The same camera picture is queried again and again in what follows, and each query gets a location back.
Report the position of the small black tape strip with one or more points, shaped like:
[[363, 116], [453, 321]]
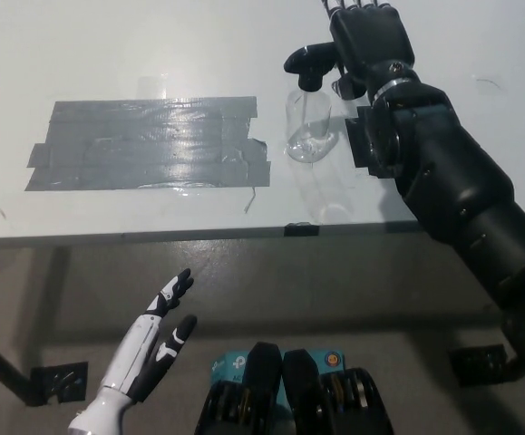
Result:
[[302, 229]]

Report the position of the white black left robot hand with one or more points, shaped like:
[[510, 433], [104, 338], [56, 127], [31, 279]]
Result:
[[139, 353]]

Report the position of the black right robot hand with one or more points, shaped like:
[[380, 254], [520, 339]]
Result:
[[371, 41]]

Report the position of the grey duct tape patch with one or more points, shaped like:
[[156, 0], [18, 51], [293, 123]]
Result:
[[153, 142]]

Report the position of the black trigger spray lid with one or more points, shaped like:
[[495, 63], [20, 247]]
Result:
[[309, 59]]

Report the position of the black tape patch on desk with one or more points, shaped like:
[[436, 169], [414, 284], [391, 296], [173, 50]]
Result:
[[357, 145]]

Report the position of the clear plastic spray bottle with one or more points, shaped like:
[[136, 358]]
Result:
[[307, 131]]

